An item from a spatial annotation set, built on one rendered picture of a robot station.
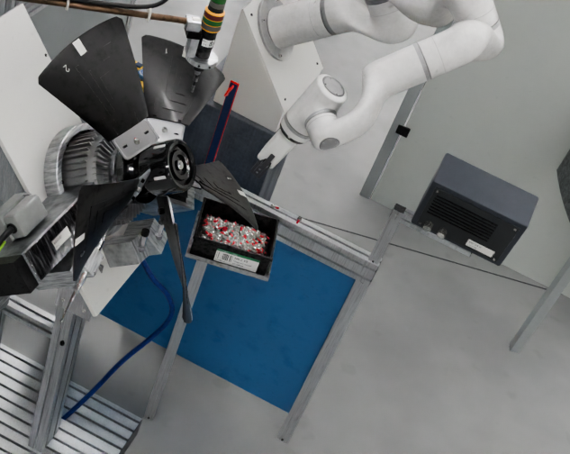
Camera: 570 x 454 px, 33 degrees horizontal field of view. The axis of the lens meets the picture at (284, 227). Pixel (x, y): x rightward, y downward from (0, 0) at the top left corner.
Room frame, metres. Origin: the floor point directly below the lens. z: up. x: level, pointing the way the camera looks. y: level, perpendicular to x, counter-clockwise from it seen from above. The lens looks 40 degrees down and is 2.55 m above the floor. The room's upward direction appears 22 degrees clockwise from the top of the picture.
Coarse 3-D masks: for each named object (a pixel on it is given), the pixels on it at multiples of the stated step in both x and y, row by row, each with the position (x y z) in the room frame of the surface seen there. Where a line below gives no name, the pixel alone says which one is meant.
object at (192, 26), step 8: (192, 16) 1.76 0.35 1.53; (184, 24) 1.75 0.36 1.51; (192, 24) 1.74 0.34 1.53; (200, 24) 1.75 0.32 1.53; (192, 32) 1.74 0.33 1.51; (200, 32) 1.75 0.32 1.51; (192, 40) 1.74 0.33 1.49; (192, 48) 1.74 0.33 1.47; (192, 56) 1.75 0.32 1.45; (216, 56) 1.79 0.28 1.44; (192, 64) 1.74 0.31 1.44; (200, 64) 1.74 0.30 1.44; (208, 64) 1.75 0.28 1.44; (216, 64) 1.77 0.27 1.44
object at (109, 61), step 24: (120, 24) 1.72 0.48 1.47; (72, 48) 1.62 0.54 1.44; (96, 48) 1.66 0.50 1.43; (120, 48) 1.70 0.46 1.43; (48, 72) 1.57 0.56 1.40; (72, 72) 1.60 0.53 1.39; (96, 72) 1.64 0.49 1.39; (120, 72) 1.67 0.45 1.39; (72, 96) 1.59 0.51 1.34; (96, 96) 1.62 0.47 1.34; (120, 96) 1.65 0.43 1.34; (96, 120) 1.61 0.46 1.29; (120, 120) 1.64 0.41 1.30
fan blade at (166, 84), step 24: (144, 48) 1.93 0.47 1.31; (144, 72) 1.87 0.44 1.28; (168, 72) 1.90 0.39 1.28; (192, 72) 1.94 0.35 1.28; (216, 72) 2.00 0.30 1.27; (144, 96) 1.82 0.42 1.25; (168, 96) 1.84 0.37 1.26; (192, 96) 1.88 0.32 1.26; (168, 120) 1.79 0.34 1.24; (192, 120) 1.82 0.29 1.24
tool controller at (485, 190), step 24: (456, 168) 2.05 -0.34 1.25; (480, 168) 2.08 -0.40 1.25; (432, 192) 2.00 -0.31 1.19; (456, 192) 1.98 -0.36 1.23; (480, 192) 2.01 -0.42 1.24; (504, 192) 2.03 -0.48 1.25; (528, 192) 2.06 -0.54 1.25; (432, 216) 2.01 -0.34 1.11; (456, 216) 1.99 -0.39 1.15; (480, 216) 1.98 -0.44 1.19; (504, 216) 1.97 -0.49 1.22; (528, 216) 1.99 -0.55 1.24; (456, 240) 2.01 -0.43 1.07; (480, 240) 1.99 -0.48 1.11; (504, 240) 1.98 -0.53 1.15
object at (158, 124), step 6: (150, 120) 1.77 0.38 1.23; (156, 120) 1.78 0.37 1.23; (162, 120) 1.78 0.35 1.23; (156, 126) 1.76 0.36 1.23; (162, 126) 1.77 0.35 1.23; (168, 126) 1.78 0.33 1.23; (174, 126) 1.78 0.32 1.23; (180, 126) 1.79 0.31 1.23; (162, 132) 1.75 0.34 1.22; (168, 132) 1.76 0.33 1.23; (174, 132) 1.77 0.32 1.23; (180, 132) 1.77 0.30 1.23; (162, 138) 1.74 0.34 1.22; (168, 138) 1.75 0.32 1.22; (174, 138) 1.75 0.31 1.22; (180, 138) 1.76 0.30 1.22
